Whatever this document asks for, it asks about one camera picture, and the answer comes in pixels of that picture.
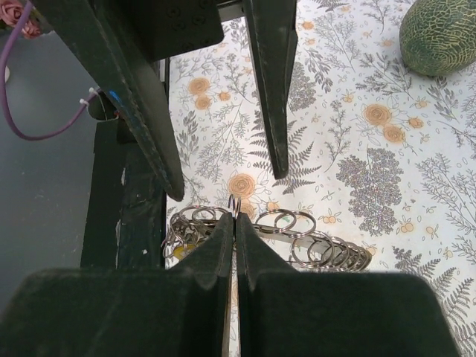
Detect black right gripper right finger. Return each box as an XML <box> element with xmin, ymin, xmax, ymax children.
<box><xmin>236</xmin><ymin>214</ymin><xmax>459</xmax><ymax>356</ymax></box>

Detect green textured ball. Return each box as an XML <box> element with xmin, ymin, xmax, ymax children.
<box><xmin>399</xmin><ymin>0</ymin><xmax>475</xmax><ymax>77</ymax></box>

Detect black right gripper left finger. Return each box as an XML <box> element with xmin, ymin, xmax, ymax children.
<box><xmin>1</xmin><ymin>214</ymin><xmax>234</xmax><ymax>356</ymax></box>

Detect metal ring disc key organizer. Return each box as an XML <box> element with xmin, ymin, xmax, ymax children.
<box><xmin>161</xmin><ymin>194</ymin><xmax>372</xmax><ymax>272</ymax></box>

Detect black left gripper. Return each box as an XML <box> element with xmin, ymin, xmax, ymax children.
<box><xmin>33</xmin><ymin>0</ymin><xmax>298</xmax><ymax>202</ymax></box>

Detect pink artificial roses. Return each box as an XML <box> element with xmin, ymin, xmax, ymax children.
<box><xmin>1</xmin><ymin>0</ymin><xmax>42</xmax><ymax>39</ymax></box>

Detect floral patterned mat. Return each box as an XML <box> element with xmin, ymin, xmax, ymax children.
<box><xmin>170</xmin><ymin>1</ymin><xmax>475</xmax><ymax>356</ymax></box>

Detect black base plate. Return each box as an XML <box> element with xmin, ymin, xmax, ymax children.
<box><xmin>80</xmin><ymin>119</ymin><xmax>167</xmax><ymax>269</ymax></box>

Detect yellow key tag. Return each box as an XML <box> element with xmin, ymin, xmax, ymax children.
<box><xmin>173</xmin><ymin>244</ymin><xmax>197</xmax><ymax>260</ymax></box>

